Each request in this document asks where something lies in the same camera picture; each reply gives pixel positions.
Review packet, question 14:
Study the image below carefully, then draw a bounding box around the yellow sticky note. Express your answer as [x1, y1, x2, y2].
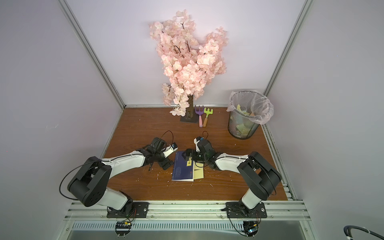
[194, 162, 204, 180]

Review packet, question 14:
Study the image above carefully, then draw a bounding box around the dark blue book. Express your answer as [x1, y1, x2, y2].
[172, 151, 194, 182]

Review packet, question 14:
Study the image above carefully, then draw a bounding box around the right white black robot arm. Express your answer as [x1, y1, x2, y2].
[182, 137, 282, 210]

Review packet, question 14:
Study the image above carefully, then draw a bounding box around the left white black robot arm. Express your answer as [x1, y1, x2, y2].
[67, 138, 178, 218]

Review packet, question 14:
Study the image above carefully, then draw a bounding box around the black mesh trash bin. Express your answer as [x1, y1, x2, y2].
[228, 112, 259, 140]

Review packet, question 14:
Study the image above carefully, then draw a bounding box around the clear plastic bin liner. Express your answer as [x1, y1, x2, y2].
[227, 90, 274, 125]

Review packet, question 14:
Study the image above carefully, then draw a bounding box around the pink cherry blossom tree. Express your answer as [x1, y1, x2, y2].
[149, 10, 229, 117]

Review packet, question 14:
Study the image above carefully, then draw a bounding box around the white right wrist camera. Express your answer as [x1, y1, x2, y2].
[194, 136, 204, 152]

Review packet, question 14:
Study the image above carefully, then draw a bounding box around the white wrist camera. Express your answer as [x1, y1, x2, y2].
[163, 143, 178, 158]
[194, 136, 204, 152]

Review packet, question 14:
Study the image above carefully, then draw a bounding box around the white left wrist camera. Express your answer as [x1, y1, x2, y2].
[163, 143, 178, 158]

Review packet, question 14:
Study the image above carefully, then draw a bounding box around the purple fork pink handle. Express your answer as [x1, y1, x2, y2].
[195, 105, 204, 128]

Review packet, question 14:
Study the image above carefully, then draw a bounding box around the green rake wooden handle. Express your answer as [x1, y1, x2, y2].
[203, 108, 214, 128]

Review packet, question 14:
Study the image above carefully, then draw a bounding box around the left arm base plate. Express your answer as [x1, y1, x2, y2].
[107, 202, 149, 219]

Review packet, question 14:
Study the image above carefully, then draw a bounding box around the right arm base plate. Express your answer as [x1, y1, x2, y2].
[222, 202, 268, 219]

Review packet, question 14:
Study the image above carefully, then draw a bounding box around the aluminium front rail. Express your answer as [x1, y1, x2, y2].
[63, 200, 312, 222]

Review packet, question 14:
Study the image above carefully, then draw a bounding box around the black cable bottom corner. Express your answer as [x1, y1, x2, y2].
[343, 225, 384, 240]

